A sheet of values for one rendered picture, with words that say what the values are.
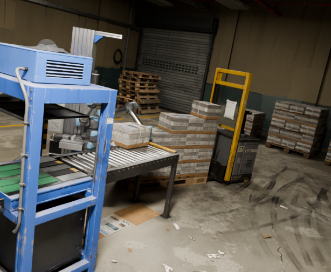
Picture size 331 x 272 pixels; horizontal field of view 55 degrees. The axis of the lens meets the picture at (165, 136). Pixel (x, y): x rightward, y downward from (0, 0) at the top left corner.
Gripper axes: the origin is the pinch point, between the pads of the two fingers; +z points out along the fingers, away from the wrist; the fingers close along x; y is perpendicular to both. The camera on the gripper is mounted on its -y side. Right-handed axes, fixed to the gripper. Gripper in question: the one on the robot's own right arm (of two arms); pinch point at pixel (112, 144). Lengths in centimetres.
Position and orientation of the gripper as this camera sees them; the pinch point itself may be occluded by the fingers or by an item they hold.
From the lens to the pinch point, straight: 375.4
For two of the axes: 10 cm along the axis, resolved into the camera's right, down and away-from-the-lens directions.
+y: 1.6, -9.6, -2.2
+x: -7.9, -2.6, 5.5
